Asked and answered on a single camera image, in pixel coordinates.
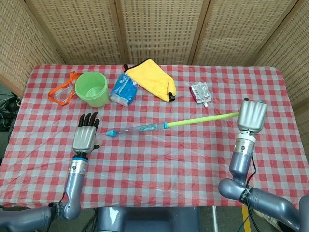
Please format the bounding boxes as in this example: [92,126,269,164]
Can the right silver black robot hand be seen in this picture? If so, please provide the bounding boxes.
[237,97,268,134]

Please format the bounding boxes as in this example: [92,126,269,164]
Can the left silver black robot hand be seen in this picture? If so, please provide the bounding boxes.
[72,111,103,155]

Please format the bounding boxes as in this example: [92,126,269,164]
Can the toy water squirter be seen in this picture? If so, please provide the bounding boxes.
[105,99,265,138]

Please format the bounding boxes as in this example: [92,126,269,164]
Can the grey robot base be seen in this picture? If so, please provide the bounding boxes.
[96,206,201,232]

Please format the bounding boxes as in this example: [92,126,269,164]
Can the green plastic bucket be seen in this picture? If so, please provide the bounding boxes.
[74,71,110,109]

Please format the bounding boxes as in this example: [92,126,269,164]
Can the white red drink pouch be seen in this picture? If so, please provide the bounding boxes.
[190,81,211,108]

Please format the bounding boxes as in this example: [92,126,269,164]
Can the blue tissue pack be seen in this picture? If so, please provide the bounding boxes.
[110,73,139,107]

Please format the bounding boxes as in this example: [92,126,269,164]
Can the red white checkered tablecloth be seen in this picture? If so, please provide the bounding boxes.
[0,63,309,210]

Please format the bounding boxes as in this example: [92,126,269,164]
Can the yellow cloth black trim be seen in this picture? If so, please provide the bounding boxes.
[123,58,177,102]

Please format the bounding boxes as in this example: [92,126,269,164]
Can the woven bamboo folding screen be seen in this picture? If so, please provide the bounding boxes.
[0,0,309,111]

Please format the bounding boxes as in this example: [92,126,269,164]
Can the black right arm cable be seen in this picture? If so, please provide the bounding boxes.
[244,149,257,232]

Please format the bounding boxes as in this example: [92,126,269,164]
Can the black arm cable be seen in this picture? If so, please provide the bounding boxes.
[49,189,67,209]
[244,149,257,232]

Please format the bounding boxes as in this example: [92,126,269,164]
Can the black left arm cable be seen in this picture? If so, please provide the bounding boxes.
[49,189,67,209]

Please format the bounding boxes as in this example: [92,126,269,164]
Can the black floor cables bundle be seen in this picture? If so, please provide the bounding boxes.
[0,92,23,132]

